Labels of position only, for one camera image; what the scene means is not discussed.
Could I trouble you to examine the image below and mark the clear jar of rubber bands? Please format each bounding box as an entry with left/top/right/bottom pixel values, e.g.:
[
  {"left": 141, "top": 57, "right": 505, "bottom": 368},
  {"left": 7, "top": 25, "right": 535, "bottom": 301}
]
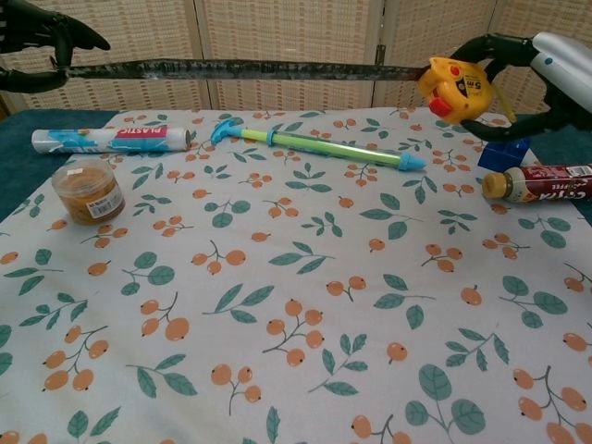
[{"left": 50, "top": 160, "right": 127, "bottom": 227}]

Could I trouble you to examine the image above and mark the teal table cover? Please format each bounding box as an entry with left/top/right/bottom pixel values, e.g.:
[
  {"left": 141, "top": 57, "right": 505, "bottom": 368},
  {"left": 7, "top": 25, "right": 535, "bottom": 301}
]
[{"left": 0, "top": 109, "right": 592, "bottom": 224}]

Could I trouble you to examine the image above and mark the plastic wrap roll tube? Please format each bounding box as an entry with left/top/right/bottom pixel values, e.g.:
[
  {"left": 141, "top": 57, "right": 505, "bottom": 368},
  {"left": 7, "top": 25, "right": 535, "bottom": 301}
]
[{"left": 31, "top": 125, "right": 193, "bottom": 156}]

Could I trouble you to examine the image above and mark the brown coffee drink bottle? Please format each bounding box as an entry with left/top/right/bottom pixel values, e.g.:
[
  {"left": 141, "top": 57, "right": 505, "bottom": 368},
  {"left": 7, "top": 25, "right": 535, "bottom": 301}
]
[{"left": 482, "top": 164, "right": 592, "bottom": 205}]

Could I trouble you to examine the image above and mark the floral fruit print tablecloth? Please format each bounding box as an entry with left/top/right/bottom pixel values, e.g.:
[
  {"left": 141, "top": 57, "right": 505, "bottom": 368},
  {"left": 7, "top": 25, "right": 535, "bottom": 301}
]
[{"left": 0, "top": 106, "right": 592, "bottom": 444}]

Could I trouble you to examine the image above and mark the yellow tape measure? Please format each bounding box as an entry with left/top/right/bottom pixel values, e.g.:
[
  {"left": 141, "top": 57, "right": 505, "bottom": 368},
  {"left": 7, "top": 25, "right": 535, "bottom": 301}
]
[{"left": 57, "top": 55, "right": 518, "bottom": 126}]

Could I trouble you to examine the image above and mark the blue building block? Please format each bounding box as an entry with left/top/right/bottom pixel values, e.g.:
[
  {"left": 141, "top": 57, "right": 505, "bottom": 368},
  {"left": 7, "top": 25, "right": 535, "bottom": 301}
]
[{"left": 478, "top": 136, "right": 531, "bottom": 173}]

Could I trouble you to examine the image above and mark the green blue water squirter toy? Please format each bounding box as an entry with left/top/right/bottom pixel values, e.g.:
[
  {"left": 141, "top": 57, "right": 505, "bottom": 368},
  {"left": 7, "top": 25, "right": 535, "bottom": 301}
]
[{"left": 210, "top": 117, "right": 426, "bottom": 175}]

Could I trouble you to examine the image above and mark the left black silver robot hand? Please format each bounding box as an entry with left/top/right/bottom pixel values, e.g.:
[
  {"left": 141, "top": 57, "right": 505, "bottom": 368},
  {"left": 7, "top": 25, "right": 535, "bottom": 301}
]
[{"left": 0, "top": 0, "right": 112, "bottom": 93}]

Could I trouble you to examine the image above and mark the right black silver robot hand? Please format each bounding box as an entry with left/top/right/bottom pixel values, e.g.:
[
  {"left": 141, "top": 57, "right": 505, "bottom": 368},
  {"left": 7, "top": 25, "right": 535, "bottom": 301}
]
[{"left": 450, "top": 31, "right": 592, "bottom": 142}]

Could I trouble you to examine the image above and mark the woven folding screen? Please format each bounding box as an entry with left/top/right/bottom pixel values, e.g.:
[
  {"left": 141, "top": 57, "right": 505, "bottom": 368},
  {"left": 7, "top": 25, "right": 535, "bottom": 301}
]
[{"left": 0, "top": 0, "right": 592, "bottom": 117}]

